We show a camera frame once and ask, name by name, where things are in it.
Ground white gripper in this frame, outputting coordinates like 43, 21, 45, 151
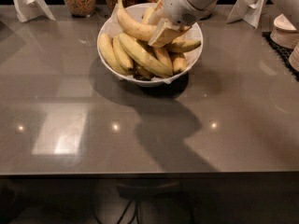
148, 0, 217, 48

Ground right white sign stand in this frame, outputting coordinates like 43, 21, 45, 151
227, 0, 266, 29

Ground short lower right banana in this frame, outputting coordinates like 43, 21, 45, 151
170, 53, 187, 74

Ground right pointed yellow banana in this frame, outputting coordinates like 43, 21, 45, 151
166, 39, 201, 53

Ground black cables under table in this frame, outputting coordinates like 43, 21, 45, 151
91, 184, 195, 224

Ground long diagonal yellow banana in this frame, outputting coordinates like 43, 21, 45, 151
119, 33, 173, 77

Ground white sign stand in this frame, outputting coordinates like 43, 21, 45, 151
227, 0, 266, 29
13, 0, 55, 22

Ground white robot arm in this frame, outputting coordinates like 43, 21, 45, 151
149, 0, 299, 48

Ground far left yellow banana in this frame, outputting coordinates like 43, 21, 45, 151
98, 33, 129, 76

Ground right glass grain jar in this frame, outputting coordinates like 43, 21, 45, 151
200, 1, 217, 21

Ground back upright yellow banana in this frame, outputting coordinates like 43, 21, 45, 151
142, 7, 156, 25

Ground curved yellow banana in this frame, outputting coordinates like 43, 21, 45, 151
116, 0, 192, 42

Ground black rubber mat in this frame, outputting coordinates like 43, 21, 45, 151
262, 32, 299, 82

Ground middle yellow banana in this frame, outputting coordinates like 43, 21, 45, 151
153, 48, 173, 70

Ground left white sign stand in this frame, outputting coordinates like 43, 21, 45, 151
13, 0, 55, 22

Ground stacked paper bowls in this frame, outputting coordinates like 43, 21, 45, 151
270, 14, 299, 49

